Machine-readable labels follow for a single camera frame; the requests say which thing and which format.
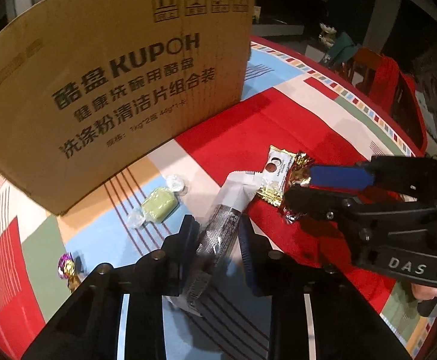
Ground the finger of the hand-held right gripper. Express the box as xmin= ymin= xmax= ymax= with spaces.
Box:
xmin=283 ymin=184 xmax=437 ymax=261
xmin=310 ymin=155 xmax=437 ymax=203

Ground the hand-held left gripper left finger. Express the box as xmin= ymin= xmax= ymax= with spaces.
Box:
xmin=21 ymin=214 xmax=204 ymax=360

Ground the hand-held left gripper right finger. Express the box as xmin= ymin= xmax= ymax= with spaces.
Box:
xmin=238 ymin=214 xmax=412 ymax=360

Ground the silver grey snack bar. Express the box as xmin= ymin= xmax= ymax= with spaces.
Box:
xmin=168 ymin=170 xmax=262 ymax=317

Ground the red gold foil candy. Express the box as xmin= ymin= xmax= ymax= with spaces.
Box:
xmin=281 ymin=152 xmax=316 ymax=222

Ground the green candy clear wrapper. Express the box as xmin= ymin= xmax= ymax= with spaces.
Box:
xmin=128 ymin=174 xmax=189 ymax=229

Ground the white gold snack packet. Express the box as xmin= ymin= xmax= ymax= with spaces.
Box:
xmin=256 ymin=144 xmax=298 ymax=207

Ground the purple foil candy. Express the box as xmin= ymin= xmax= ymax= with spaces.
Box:
xmin=57 ymin=253 xmax=86 ymax=293

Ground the brown cardboard box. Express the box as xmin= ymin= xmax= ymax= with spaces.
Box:
xmin=0 ymin=0 xmax=258 ymax=216

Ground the person's right hand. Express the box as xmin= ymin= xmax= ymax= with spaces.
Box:
xmin=413 ymin=283 xmax=437 ymax=317

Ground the colourful patchwork tablecloth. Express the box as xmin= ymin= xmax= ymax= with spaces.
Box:
xmin=0 ymin=35 xmax=437 ymax=360

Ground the red chair at right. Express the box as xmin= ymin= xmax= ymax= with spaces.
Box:
xmin=368 ymin=55 xmax=429 ymax=154

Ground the green cloth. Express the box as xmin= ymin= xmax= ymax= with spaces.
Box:
xmin=319 ymin=32 xmax=358 ymax=68

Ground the lotus ornament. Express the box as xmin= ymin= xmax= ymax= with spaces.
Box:
xmin=318 ymin=22 xmax=337 ymax=44

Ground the white low sideboard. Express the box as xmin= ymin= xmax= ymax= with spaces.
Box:
xmin=252 ymin=22 xmax=305 ymax=38

